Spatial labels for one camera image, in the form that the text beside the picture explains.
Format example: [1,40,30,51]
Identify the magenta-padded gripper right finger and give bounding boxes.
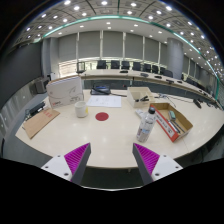
[132,142,184,186]

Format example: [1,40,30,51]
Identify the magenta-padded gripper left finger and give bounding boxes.
[40,142,92,185]

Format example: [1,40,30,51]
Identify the clear plastic water bottle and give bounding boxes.
[135,106,158,144]

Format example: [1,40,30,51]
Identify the open cardboard box red side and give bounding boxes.
[149,102,194,143]

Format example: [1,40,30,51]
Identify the white ceramic mug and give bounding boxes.
[73,100,89,119]

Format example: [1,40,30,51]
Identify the flat round red coaster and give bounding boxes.
[94,111,110,122]

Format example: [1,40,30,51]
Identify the flat brown cardboard sheet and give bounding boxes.
[21,107,61,140]

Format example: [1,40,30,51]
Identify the white printed paper sheet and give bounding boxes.
[85,94,123,109]

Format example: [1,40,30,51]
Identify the black power strip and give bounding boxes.
[28,101,47,118]

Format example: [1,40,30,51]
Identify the small open beige cardboard box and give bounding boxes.
[126,86,156,109]

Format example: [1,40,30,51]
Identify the large white cardboard box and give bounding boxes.
[45,75,85,110]

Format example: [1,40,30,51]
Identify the grey box monitor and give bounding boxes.
[29,77,50,96]

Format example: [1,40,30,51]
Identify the single black mesh chair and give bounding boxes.
[75,61,87,75]

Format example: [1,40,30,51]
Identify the row of black office chairs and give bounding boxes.
[95,59,201,88]

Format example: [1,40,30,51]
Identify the round ceiling lights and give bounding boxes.
[23,0,224,74]

